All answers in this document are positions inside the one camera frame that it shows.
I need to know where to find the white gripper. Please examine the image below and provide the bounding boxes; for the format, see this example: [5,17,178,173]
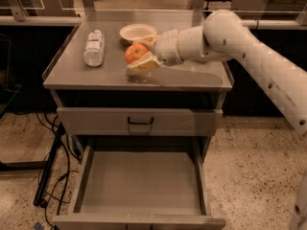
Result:
[128,26,206,72]

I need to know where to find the orange fruit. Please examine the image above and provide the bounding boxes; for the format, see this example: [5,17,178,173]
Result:
[125,43,149,64]

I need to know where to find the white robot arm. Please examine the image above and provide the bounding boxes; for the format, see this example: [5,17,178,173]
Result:
[128,10,307,136]

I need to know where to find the grey drawer cabinet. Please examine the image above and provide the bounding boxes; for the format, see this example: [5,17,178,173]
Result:
[44,11,233,153]

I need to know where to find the closed grey top drawer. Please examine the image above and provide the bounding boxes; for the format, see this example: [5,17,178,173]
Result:
[58,107,223,136]

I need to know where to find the open grey middle drawer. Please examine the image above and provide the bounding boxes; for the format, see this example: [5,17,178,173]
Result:
[54,147,225,230]

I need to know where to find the white paper bowl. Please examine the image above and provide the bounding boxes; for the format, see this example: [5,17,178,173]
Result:
[119,24,157,45]

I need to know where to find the clear plastic water bottle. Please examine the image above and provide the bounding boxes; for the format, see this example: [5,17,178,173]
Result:
[83,30,106,67]

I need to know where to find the black metal stand leg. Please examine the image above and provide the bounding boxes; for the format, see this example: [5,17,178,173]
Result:
[34,124,65,208]

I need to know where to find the black drawer handle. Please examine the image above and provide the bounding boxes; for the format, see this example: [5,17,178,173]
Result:
[127,117,154,126]

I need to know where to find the black floor cables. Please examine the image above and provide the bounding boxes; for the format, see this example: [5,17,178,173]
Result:
[32,110,84,230]

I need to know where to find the white horizontal rail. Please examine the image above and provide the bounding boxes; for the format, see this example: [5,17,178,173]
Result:
[0,16,307,31]

